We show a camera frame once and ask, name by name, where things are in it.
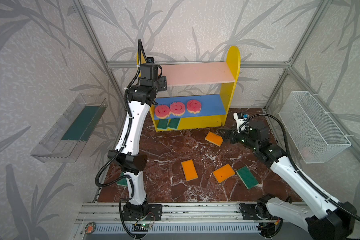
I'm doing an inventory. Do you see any green sponge under left arm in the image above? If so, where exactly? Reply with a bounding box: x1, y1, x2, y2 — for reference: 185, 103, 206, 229
116, 172, 128, 187

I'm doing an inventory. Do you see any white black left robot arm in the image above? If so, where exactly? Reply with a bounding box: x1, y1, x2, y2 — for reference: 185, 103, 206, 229
95, 40, 167, 216

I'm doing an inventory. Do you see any green pad in clear bin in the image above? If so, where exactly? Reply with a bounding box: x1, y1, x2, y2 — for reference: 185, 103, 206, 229
62, 106, 106, 142

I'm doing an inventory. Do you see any green sponge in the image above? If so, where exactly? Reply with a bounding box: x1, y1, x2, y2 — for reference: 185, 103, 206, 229
236, 167, 259, 190
167, 118, 181, 130
157, 119, 169, 131

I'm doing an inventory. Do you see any orange sponge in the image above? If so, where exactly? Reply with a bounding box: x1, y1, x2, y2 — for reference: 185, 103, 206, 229
182, 160, 198, 181
205, 132, 223, 147
213, 164, 235, 183

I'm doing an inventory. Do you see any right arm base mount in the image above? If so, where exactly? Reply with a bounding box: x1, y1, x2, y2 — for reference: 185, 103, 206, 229
239, 203, 280, 222

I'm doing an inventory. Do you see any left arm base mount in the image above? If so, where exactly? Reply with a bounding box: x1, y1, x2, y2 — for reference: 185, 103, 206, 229
122, 203, 163, 221

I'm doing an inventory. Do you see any pink smiley sponge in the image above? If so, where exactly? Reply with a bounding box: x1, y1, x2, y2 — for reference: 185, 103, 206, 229
170, 102, 186, 117
154, 105, 172, 119
187, 100, 202, 114

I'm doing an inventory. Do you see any clear plastic wall bin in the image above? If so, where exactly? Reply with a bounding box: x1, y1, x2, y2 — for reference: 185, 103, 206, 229
31, 94, 108, 163

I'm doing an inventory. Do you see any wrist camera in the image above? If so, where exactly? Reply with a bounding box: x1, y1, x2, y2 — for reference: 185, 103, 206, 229
234, 113, 249, 133
146, 57, 155, 64

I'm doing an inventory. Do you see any white wire mesh basket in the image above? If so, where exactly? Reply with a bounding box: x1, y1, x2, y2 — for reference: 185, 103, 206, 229
279, 91, 352, 164

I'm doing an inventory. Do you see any yellow shelf with coloured boards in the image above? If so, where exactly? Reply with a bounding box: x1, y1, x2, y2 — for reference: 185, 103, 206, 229
136, 45, 242, 133

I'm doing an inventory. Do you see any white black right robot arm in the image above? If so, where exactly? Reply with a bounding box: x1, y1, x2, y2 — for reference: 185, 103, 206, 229
221, 113, 360, 240

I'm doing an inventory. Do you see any aluminium front rail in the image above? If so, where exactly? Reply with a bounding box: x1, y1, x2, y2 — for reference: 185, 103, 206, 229
74, 201, 328, 224

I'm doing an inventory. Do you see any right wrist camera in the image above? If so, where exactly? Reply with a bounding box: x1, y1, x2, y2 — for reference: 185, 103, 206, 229
234, 113, 249, 133

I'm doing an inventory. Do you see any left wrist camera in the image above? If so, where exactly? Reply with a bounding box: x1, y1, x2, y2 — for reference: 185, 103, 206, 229
146, 57, 155, 64

